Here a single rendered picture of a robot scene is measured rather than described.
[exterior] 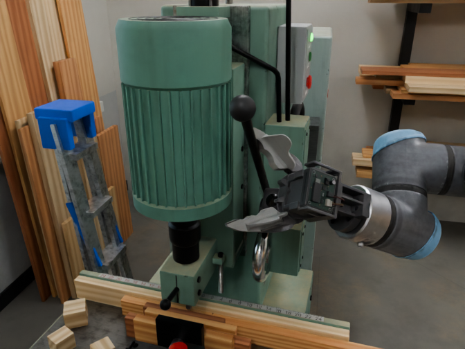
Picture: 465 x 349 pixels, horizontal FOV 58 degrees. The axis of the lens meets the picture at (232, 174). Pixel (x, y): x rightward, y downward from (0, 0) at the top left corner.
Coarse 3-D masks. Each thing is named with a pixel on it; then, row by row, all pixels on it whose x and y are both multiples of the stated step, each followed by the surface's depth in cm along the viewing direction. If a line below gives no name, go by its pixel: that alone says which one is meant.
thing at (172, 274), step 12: (204, 240) 86; (216, 240) 87; (204, 252) 82; (216, 252) 87; (168, 264) 79; (180, 264) 79; (192, 264) 79; (204, 264) 80; (168, 276) 77; (180, 276) 76; (192, 276) 75; (204, 276) 81; (168, 288) 78; (180, 288) 77; (192, 288) 76; (204, 288) 82; (180, 300) 78; (192, 300) 77
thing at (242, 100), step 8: (240, 96) 52; (248, 96) 53; (232, 104) 52; (240, 104) 52; (248, 104) 52; (232, 112) 53; (240, 112) 52; (248, 112) 52; (240, 120) 53; (248, 120) 55; (248, 128) 57; (248, 136) 59; (248, 144) 61; (256, 144) 61; (256, 152) 63; (256, 160) 65; (256, 168) 68; (264, 176) 71; (264, 184) 73
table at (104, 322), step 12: (96, 312) 91; (108, 312) 91; (120, 312) 91; (60, 324) 88; (96, 324) 88; (108, 324) 88; (120, 324) 88; (84, 336) 85; (96, 336) 85; (108, 336) 85; (120, 336) 85; (36, 348) 82; (48, 348) 82; (84, 348) 82; (120, 348) 82; (252, 348) 82; (264, 348) 82
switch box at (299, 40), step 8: (296, 24) 89; (304, 24) 89; (280, 32) 85; (296, 32) 85; (304, 32) 84; (312, 32) 92; (280, 40) 86; (296, 40) 85; (304, 40) 85; (280, 48) 87; (296, 48) 86; (304, 48) 85; (280, 56) 87; (296, 56) 86; (304, 56) 86; (280, 64) 88; (296, 64) 87; (304, 64) 87; (280, 72) 89; (296, 72) 88; (304, 72) 88; (296, 80) 88; (304, 80) 89; (296, 88) 89; (304, 88) 90; (296, 96) 90; (304, 96) 92
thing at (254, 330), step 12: (132, 300) 89; (144, 300) 89; (204, 312) 85; (240, 324) 82; (252, 324) 82; (264, 324) 82; (240, 336) 83; (252, 336) 82; (264, 336) 81; (276, 336) 80; (288, 336) 79; (300, 336) 79; (312, 336) 79; (276, 348) 81; (288, 348) 80; (300, 348) 80; (312, 348) 79; (324, 348) 78; (336, 348) 77; (348, 348) 76; (360, 348) 76; (372, 348) 76
